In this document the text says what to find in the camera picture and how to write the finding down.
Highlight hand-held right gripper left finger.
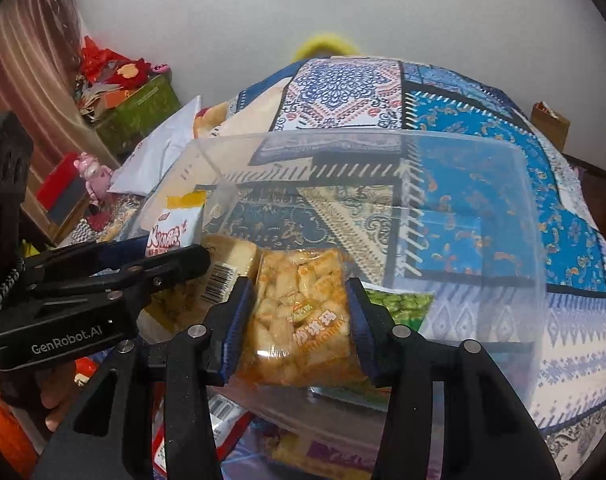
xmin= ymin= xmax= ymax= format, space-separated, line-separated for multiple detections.
xmin=32 ymin=275 xmax=257 ymax=480

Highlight blue patchwork blanket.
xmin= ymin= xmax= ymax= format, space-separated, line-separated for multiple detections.
xmin=68 ymin=55 xmax=606 ymax=463

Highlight purple snack packet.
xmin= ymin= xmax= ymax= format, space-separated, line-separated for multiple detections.
xmin=308 ymin=437 xmax=389 ymax=480

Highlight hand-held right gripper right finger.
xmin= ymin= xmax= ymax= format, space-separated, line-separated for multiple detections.
xmin=344 ymin=277 xmax=560 ymax=480

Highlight orange cloth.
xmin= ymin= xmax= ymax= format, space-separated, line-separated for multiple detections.
xmin=0 ymin=395 xmax=39 ymax=478

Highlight red and grey box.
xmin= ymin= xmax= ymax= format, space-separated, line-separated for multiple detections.
xmin=34 ymin=152 xmax=91 ymax=228

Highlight bread packet with barcode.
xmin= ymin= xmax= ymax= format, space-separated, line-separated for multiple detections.
xmin=195 ymin=234 xmax=259 ymax=306

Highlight brown cardboard box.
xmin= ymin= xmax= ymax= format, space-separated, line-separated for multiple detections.
xmin=529 ymin=101 xmax=572 ymax=153

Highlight red and white snack packet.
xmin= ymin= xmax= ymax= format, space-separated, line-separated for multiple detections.
xmin=150 ymin=392 xmax=256 ymax=480

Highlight braided black cord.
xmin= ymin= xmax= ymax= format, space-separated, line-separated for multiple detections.
xmin=0 ymin=255 xmax=26 ymax=320

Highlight striped brown curtain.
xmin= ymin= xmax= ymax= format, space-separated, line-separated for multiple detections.
xmin=0 ymin=0 xmax=121 ymax=211

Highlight pink toy figure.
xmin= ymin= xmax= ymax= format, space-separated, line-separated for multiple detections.
xmin=76 ymin=151 xmax=116 ymax=206

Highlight white plastic bag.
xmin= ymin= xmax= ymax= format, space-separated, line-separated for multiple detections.
xmin=107 ymin=95 xmax=204 ymax=196

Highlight potato chip packet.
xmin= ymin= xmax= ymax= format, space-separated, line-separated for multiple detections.
xmin=192 ymin=101 xmax=232 ymax=140

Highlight yellow fluffy object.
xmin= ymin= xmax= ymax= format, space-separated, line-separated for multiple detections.
xmin=294 ymin=33 xmax=360 ymax=61

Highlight orange cracker snack packet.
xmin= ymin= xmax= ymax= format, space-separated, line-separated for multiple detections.
xmin=233 ymin=249 xmax=376 ymax=390

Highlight person's left hand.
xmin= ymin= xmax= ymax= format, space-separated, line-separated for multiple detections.
xmin=0 ymin=360 xmax=91 ymax=433

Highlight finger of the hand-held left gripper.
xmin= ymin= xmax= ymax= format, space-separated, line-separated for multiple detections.
xmin=25 ymin=235 xmax=151 ymax=285
xmin=30 ymin=245 xmax=213 ymax=322

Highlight green cardboard box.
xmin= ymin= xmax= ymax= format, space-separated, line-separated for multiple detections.
xmin=90 ymin=71 xmax=183 ymax=157

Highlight clear plastic container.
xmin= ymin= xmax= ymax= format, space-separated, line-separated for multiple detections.
xmin=133 ymin=127 xmax=546 ymax=443

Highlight yellow snack packet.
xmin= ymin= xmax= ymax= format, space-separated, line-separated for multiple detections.
xmin=268 ymin=432 xmax=334 ymax=480

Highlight green pea snack packet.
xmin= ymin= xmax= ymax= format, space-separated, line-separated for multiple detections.
xmin=364 ymin=285 xmax=436 ymax=341

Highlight red paper decorations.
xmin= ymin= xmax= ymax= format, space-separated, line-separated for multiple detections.
xmin=74 ymin=35 xmax=171 ymax=111

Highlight white and orange snack packet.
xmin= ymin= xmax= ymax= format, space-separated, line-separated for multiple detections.
xmin=142 ymin=191 xmax=206 ymax=261

